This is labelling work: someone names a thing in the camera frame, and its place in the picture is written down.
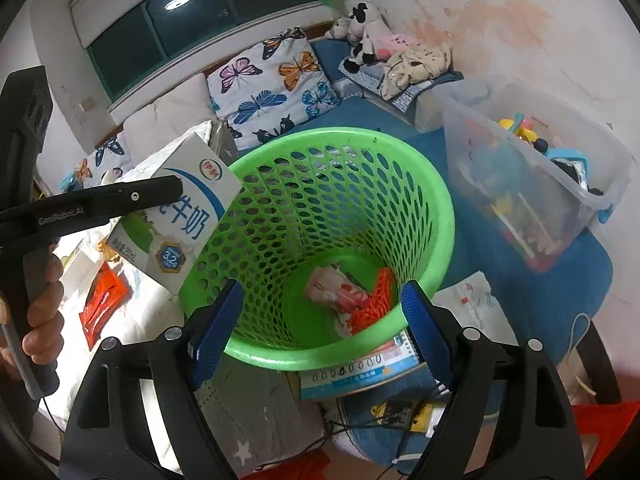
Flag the red plastic stool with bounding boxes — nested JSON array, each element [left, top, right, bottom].
[[570, 400, 640, 478]]

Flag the small butterfly print pillow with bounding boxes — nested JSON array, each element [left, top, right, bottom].
[[75, 132, 133, 191]]

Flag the white pillow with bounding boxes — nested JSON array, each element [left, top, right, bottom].
[[122, 72, 223, 171]]

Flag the pink plush toy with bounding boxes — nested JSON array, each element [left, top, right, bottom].
[[375, 32, 416, 61]]

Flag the dark furniture leg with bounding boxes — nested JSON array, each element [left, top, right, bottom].
[[565, 320, 622, 406]]

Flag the dark window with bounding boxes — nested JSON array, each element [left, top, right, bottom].
[[70, 0, 326, 103]]

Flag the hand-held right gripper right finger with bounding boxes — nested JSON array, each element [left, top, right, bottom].
[[401, 280, 586, 480]]

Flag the blue cover book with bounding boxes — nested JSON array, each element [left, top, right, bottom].
[[299, 332, 446, 401]]

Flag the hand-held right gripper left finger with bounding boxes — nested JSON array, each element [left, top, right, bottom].
[[59, 279, 246, 480]]

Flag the red snack packet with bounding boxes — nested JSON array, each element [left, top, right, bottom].
[[79, 260, 128, 351]]

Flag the white blue milk carton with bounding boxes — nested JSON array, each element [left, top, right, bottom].
[[102, 132, 244, 295]]

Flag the black white cow plush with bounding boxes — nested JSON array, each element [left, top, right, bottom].
[[325, 1, 396, 66]]

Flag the white printed cloth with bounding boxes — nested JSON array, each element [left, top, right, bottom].
[[432, 271, 508, 346]]

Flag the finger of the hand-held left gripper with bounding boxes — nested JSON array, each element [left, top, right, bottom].
[[82, 174, 183, 221]]

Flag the large butterfly print pillow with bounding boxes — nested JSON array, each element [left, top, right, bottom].
[[206, 25, 343, 153]]

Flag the light blue toy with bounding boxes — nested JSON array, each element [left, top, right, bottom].
[[545, 147, 592, 181]]

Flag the beige patterned cloth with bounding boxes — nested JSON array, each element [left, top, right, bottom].
[[381, 42, 453, 101]]

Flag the person's left hand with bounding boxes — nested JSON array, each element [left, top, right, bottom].
[[0, 252, 63, 378]]

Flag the green plastic basket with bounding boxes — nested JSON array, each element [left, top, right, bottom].
[[177, 127, 457, 372]]

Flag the yellow toy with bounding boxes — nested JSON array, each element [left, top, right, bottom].
[[497, 115, 543, 143]]

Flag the clear plastic storage box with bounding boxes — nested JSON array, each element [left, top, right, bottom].
[[432, 74, 632, 273]]

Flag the grey cloth with star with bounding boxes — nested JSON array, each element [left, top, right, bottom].
[[195, 360, 331, 478]]

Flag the pink crumpled wrapper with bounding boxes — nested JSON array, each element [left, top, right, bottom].
[[305, 265, 373, 338]]

